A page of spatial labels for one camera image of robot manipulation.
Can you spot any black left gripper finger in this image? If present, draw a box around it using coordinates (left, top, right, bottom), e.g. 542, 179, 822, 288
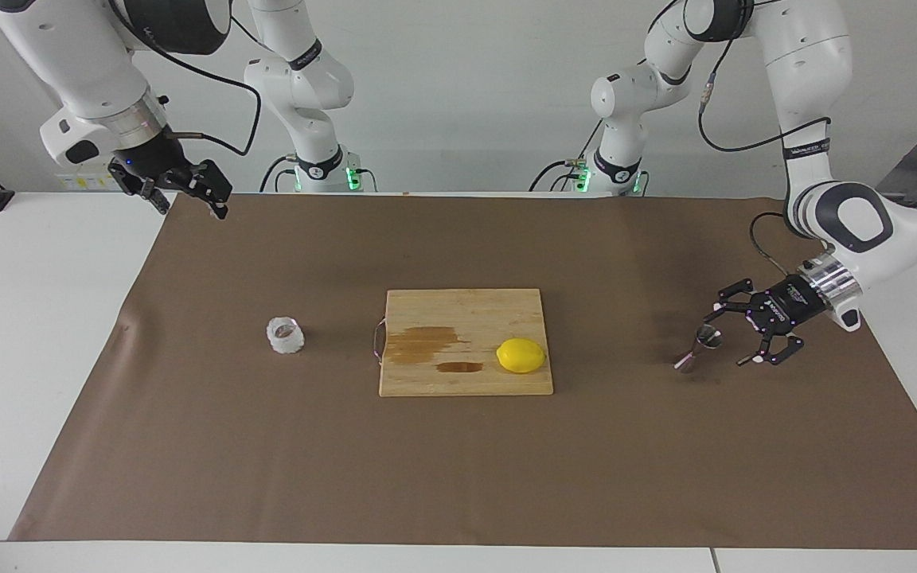
703, 279, 778, 322
737, 330, 806, 367

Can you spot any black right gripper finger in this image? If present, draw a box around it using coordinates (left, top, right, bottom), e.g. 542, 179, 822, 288
108, 163, 171, 216
181, 159, 232, 220

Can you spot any steel double jigger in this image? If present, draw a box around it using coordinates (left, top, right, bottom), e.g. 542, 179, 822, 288
673, 325, 724, 373

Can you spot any yellow lemon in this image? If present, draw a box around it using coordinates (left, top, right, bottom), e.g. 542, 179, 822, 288
496, 337, 547, 374

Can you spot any brown paper table mat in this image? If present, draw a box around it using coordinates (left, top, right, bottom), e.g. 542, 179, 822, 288
9, 193, 917, 550

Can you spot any black right arm base cable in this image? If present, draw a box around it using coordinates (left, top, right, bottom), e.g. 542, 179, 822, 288
259, 155, 300, 193

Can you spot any black arm base cable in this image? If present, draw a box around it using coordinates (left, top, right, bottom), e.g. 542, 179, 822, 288
259, 155, 300, 193
529, 119, 611, 193

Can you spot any white wall socket box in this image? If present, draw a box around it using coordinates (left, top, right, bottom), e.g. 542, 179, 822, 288
57, 167, 122, 193

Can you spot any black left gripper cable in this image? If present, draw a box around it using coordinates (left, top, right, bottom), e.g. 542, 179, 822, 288
697, 0, 833, 279

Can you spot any black left arm base cable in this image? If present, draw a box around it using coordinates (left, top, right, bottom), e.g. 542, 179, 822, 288
529, 119, 611, 193

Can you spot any wooden cutting board, metal handle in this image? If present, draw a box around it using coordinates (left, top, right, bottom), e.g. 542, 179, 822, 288
373, 288, 555, 397

